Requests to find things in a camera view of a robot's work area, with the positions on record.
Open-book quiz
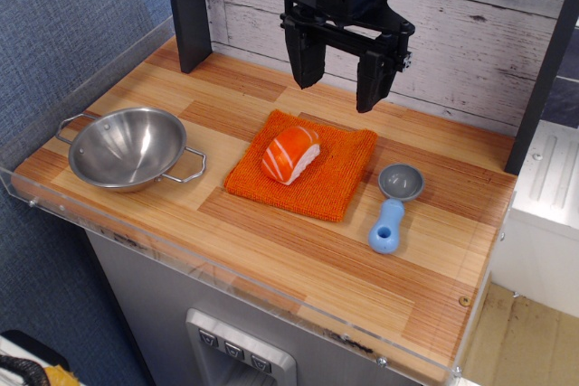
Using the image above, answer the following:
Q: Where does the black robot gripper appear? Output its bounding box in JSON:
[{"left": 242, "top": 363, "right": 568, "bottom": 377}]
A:
[{"left": 280, "top": 0, "right": 414, "bottom": 113}]

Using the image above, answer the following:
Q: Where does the salmon nigiri sushi toy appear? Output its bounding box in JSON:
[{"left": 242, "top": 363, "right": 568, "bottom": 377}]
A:
[{"left": 261, "top": 126, "right": 321, "bottom": 185}]

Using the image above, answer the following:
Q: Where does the orange knitted cloth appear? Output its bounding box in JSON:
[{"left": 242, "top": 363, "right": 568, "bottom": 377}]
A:
[{"left": 224, "top": 110, "right": 377, "bottom": 222}]

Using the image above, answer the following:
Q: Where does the blue and grey scoop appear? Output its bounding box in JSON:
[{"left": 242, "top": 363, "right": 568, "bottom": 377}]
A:
[{"left": 368, "top": 163, "right": 425, "bottom": 254}]

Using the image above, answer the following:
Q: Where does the clear acrylic edge guard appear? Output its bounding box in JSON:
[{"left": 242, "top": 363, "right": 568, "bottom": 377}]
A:
[{"left": 1, "top": 36, "right": 515, "bottom": 385}]

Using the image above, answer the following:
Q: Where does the grey toy fridge cabinet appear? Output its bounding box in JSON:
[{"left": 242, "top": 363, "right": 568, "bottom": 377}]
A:
[{"left": 88, "top": 232, "right": 412, "bottom": 385}]

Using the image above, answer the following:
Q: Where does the silver dispenser button panel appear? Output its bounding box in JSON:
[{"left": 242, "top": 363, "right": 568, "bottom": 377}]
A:
[{"left": 185, "top": 308, "right": 298, "bottom": 385}]

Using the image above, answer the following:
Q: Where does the black and yellow corner object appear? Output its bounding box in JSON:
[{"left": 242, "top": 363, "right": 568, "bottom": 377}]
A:
[{"left": 1, "top": 330, "right": 82, "bottom": 386}]

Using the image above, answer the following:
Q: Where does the dark left vertical post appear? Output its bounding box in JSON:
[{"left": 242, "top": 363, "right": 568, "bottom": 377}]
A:
[{"left": 170, "top": 0, "right": 213, "bottom": 73}]

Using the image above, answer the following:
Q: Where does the dark vertical post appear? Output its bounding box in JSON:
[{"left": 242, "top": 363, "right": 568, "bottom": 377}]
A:
[
  {"left": 170, "top": 0, "right": 213, "bottom": 73},
  {"left": 504, "top": 0, "right": 578, "bottom": 175}
]

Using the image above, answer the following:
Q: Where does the dark right vertical post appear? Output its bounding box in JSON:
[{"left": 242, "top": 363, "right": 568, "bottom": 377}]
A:
[{"left": 504, "top": 0, "right": 578, "bottom": 175}]

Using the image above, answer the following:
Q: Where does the stainless steel bowl with handles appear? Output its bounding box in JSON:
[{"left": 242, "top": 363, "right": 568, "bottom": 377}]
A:
[{"left": 55, "top": 107, "right": 207, "bottom": 192}]

